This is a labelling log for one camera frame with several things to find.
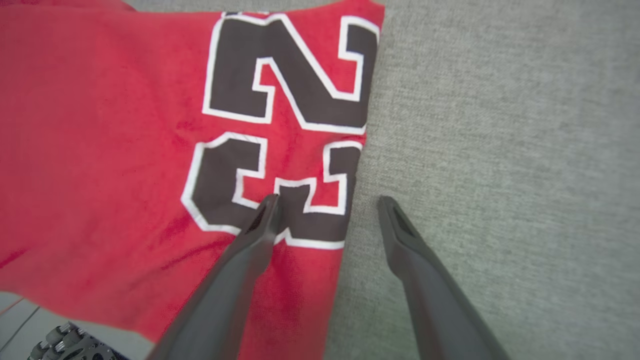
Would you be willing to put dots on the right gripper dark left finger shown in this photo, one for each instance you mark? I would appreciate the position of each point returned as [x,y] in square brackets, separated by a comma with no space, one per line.
[225,290]

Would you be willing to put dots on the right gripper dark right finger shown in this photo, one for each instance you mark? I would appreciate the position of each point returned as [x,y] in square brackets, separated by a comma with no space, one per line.
[435,300]

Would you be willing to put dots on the red basketball jersey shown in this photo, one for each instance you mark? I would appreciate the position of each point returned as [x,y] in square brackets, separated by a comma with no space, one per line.
[100,150]

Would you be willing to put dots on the grey robot base roller wheel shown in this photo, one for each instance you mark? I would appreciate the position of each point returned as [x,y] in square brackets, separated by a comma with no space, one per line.
[75,347]

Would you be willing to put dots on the grey fabric sofa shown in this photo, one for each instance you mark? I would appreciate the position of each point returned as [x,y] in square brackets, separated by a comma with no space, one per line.
[500,150]

